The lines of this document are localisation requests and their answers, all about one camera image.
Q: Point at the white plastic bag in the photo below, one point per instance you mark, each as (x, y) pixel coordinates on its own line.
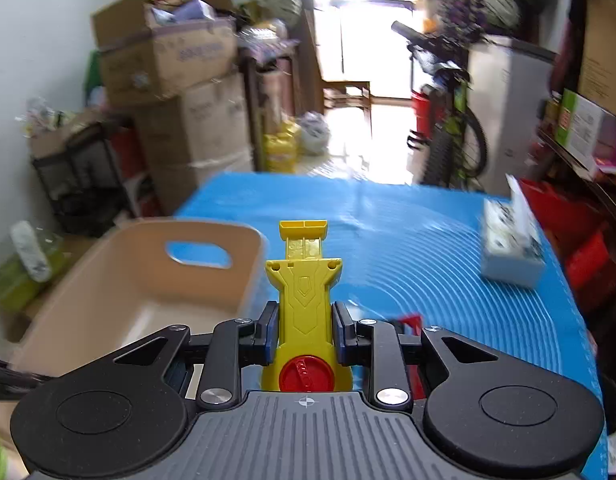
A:
(314, 132)

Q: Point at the white tissue box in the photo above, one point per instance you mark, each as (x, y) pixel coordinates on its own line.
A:
(513, 255)

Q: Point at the green and white box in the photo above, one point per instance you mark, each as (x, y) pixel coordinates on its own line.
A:
(583, 127)

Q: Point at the red bags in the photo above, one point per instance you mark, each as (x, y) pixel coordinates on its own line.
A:
(573, 240)

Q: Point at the dark wooden side table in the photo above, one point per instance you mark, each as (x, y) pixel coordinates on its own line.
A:
(273, 90)

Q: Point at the black utility cart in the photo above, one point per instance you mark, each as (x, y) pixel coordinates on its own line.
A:
(82, 185)

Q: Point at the black and green bicycle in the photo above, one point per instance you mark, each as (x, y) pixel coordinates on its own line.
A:
(453, 135)

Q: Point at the small cardboard box with bottles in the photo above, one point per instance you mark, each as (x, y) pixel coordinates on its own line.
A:
(57, 135)

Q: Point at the beige plastic basket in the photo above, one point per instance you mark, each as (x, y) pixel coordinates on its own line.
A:
(112, 280)

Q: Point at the red toy figure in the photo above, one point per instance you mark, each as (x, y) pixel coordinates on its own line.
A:
(409, 322)

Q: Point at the green bag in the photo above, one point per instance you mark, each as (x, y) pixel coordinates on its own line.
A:
(93, 80)

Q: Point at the wooden chair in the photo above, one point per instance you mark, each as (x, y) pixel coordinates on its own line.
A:
(345, 92)

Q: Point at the large taped cardboard box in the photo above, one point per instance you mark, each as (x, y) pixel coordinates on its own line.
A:
(202, 145)

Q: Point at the dark wooden shelf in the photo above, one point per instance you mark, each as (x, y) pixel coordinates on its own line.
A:
(583, 175)

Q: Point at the blue silicone baking mat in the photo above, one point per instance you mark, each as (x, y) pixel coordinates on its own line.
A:
(428, 260)

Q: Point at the open printed cardboard box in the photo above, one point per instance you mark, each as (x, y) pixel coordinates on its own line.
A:
(172, 55)

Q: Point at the yellow plastic jug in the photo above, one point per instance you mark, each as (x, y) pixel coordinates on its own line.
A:
(282, 150)

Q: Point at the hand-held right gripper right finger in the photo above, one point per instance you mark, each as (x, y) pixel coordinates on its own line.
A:
(344, 332)

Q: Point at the white chest freezer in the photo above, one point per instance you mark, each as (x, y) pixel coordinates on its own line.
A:
(508, 110)

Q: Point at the pile of clothes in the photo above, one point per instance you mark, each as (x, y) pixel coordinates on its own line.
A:
(480, 7)

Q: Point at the red container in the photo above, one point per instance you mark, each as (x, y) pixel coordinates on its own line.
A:
(130, 152)

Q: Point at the green plastic container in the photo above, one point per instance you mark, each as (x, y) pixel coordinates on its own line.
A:
(12, 285)

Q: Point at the tall brown cardboard box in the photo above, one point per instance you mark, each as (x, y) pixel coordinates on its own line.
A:
(605, 50)

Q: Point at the yellow toy launcher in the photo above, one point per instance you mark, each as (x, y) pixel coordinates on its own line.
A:
(305, 300)

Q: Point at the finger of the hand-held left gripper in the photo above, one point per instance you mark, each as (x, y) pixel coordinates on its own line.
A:
(12, 374)

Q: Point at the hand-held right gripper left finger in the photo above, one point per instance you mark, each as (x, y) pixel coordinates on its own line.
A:
(270, 332)

